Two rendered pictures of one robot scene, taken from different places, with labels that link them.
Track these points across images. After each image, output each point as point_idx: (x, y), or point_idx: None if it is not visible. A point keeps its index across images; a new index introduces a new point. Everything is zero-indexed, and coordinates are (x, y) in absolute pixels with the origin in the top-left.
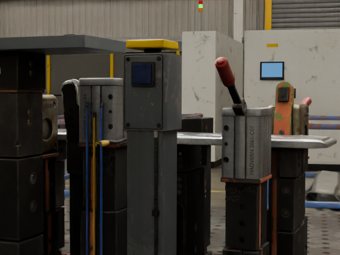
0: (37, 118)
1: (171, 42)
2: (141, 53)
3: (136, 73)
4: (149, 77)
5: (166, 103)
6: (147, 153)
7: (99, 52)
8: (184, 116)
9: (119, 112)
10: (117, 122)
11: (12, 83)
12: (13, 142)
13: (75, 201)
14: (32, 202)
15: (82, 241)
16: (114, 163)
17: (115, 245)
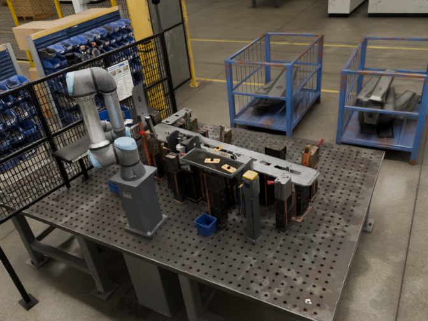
0: (221, 179)
1: (255, 176)
2: (246, 179)
3: (245, 185)
4: (248, 186)
5: (253, 192)
6: (249, 201)
7: None
8: (275, 146)
9: (246, 172)
10: None
11: (214, 176)
12: (216, 188)
13: (237, 183)
14: (222, 199)
15: (238, 200)
16: None
17: None
